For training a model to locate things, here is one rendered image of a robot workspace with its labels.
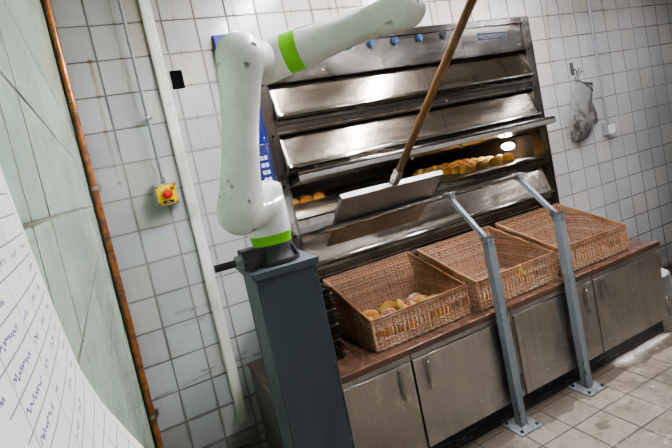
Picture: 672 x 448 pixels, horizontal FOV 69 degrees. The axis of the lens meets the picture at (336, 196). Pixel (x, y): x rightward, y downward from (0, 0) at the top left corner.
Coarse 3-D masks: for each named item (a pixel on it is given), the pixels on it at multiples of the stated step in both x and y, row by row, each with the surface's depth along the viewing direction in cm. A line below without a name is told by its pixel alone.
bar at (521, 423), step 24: (456, 192) 247; (360, 216) 225; (552, 216) 252; (576, 288) 252; (504, 312) 231; (576, 312) 251; (504, 336) 231; (576, 336) 254; (504, 360) 235; (576, 384) 261; (600, 384) 255; (528, 432) 230
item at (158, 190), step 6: (156, 186) 215; (162, 186) 216; (168, 186) 217; (174, 186) 218; (156, 192) 215; (162, 192) 216; (174, 192) 218; (156, 198) 215; (162, 198) 216; (174, 198) 218; (156, 204) 220; (162, 204) 216; (168, 204) 217
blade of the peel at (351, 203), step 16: (416, 176) 226; (432, 176) 228; (352, 192) 212; (368, 192) 213; (384, 192) 220; (400, 192) 226; (416, 192) 233; (432, 192) 241; (336, 208) 215; (352, 208) 218; (368, 208) 224; (384, 208) 231; (416, 208) 246; (368, 224) 236; (384, 224) 244; (400, 224) 252; (336, 240) 234
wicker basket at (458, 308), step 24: (384, 264) 270; (408, 264) 275; (336, 288) 256; (360, 288) 261; (384, 288) 266; (408, 288) 271; (432, 288) 262; (456, 288) 234; (336, 312) 248; (360, 312) 221; (408, 312) 222; (456, 312) 234; (360, 336) 227; (384, 336) 217; (408, 336) 222
